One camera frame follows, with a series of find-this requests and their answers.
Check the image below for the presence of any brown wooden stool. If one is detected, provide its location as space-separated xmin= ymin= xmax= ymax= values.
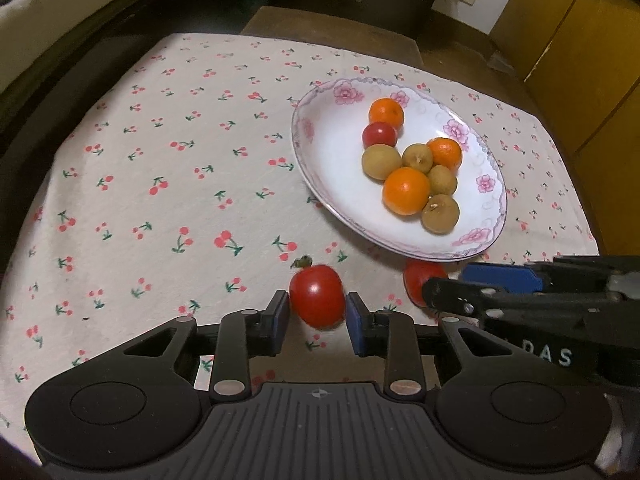
xmin=241 ymin=6 xmax=423 ymax=68

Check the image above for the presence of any brown wooden wardrobe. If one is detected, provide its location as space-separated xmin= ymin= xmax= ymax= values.
xmin=490 ymin=0 xmax=639 ymax=256

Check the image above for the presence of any red tomato with calyx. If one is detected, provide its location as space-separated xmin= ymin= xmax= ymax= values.
xmin=288 ymin=255 xmax=346 ymax=330

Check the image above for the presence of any mandarin orange with stem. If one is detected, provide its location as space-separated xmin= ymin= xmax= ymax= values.
xmin=369 ymin=98 xmax=405 ymax=129

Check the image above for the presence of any oblong red tomato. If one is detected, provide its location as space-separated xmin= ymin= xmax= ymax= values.
xmin=402 ymin=259 xmax=448 ymax=309

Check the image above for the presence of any beige mattress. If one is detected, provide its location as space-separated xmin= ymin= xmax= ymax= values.
xmin=1 ymin=0 xmax=115 ymax=90

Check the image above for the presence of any smooth orange fruit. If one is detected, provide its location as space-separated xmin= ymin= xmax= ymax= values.
xmin=383 ymin=167 xmax=431 ymax=217

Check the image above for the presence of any large tan longan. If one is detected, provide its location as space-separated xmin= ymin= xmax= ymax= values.
xmin=421 ymin=194 xmax=460 ymax=235

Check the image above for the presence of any white floral plate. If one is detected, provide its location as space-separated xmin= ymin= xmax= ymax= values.
xmin=291 ymin=77 xmax=506 ymax=262

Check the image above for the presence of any cherry print tablecloth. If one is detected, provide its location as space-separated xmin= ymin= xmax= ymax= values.
xmin=1 ymin=35 xmax=598 ymax=452

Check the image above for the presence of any round red cherry tomato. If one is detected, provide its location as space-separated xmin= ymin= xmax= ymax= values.
xmin=361 ymin=122 xmax=398 ymax=148

